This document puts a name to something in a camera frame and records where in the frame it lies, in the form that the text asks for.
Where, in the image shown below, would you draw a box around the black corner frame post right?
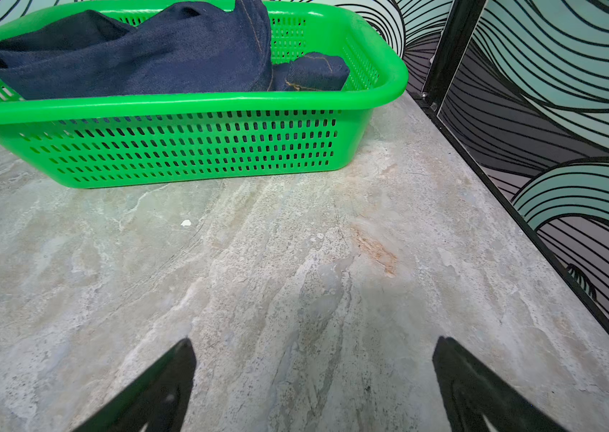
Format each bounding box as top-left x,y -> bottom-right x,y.
423,0 -> 487,113

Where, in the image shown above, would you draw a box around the dark blue denim trousers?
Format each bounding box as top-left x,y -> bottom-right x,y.
0,1 -> 349,100

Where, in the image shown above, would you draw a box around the green plastic laundry basket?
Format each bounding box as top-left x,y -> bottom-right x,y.
0,1 -> 409,188

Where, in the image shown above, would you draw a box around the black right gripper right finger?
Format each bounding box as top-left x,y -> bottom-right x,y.
432,337 -> 564,431

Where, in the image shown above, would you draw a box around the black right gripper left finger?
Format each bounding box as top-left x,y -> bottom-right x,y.
76,338 -> 197,431

